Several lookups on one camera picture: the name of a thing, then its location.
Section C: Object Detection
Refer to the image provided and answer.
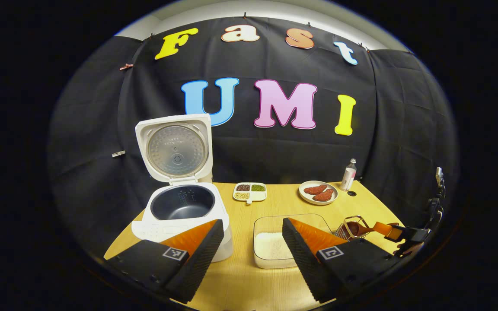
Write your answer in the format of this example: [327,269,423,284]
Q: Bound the white rice cooker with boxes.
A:
[131,114,233,263]

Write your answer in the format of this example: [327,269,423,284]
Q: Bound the clear rice container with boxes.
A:
[253,213,334,269]

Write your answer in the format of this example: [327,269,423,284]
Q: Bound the metal wire chopstick holder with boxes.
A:
[333,216,373,241]

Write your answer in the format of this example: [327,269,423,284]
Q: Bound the clear bottle pink label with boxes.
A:
[341,158,357,191]

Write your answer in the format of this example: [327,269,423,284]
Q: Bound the white round plate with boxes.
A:
[298,180,339,205]

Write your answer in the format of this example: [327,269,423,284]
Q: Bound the brown wooden spoon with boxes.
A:
[345,220,388,237]

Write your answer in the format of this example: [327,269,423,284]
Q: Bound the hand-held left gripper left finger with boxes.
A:
[106,219,225,304]

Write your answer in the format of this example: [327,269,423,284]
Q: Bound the white divided bean dish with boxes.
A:
[233,182,268,204]

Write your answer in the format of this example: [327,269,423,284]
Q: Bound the white rice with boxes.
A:
[255,232,296,260]

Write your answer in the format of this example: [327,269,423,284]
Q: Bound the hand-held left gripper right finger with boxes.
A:
[282,217,405,304]

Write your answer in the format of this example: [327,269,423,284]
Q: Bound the black backdrop cloth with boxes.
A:
[47,16,460,260]

